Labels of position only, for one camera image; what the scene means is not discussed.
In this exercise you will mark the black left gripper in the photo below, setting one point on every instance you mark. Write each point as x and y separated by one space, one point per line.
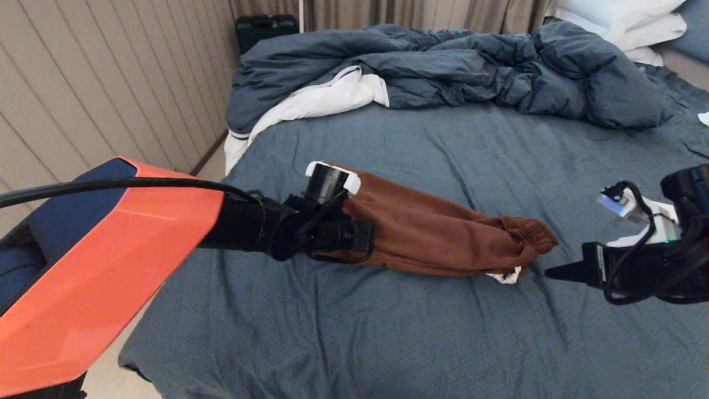
338 238

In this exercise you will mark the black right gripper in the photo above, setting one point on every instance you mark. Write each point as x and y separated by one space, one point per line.
642 271

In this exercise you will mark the brown elastic-waist shorts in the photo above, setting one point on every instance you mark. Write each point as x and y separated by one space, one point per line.
432 238

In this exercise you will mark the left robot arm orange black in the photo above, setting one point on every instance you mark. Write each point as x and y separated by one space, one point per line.
111 266

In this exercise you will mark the blue bed sheet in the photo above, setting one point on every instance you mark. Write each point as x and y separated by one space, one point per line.
388 332

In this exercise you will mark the white duvet lining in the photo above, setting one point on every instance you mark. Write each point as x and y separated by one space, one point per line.
321 100

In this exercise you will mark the white paper scrap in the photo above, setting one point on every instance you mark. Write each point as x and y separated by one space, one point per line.
704 118

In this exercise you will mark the crumpled blue duvet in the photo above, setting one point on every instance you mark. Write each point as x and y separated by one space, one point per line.
443 62

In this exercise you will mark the black suitcase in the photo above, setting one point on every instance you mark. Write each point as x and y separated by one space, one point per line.
266 30

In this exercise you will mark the white vertical pole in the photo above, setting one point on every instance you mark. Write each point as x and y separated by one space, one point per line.
301 14

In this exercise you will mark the beige curtain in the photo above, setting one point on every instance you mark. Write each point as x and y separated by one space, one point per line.
388 12

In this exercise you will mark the large white pillow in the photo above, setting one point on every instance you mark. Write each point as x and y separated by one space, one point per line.
609 12

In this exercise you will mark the blue pillow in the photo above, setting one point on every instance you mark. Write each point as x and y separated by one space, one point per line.
695 25

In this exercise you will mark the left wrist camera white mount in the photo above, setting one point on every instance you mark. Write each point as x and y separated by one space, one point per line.
329 180

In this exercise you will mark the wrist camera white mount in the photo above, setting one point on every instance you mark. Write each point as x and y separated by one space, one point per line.
329 180
664 219

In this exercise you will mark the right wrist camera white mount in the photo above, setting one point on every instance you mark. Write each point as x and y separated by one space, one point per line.
664 219

